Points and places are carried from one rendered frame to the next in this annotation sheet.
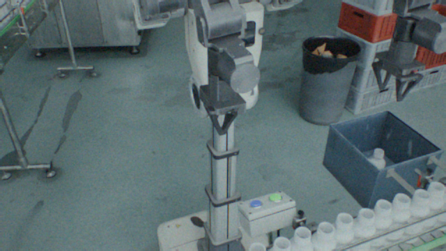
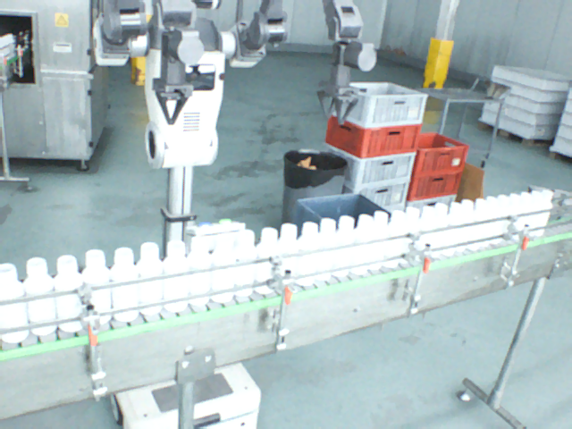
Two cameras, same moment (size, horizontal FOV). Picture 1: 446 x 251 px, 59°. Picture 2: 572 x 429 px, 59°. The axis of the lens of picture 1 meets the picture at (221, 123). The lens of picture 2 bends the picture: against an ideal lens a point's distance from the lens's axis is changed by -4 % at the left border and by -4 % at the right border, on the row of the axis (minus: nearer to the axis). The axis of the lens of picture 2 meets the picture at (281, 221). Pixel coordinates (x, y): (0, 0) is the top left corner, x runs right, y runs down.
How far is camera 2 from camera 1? 0.55 m
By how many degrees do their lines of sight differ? 14
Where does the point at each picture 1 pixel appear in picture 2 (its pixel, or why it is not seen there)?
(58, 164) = not seen: outside the picture
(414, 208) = (358, 231)
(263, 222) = (211, 239)
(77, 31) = (13, 138)
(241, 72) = (187, 44)
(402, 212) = (347, 232)
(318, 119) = not seen: hidden behind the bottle
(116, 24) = (63, 131)
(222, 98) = (172, 80)
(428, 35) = (354, 54)
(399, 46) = (336, 69)
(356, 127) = (326, 208)
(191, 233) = not seen: hidden behind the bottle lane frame
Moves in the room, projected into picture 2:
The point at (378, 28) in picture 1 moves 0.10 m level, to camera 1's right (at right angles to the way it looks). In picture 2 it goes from (365, 143) to (380, 144)
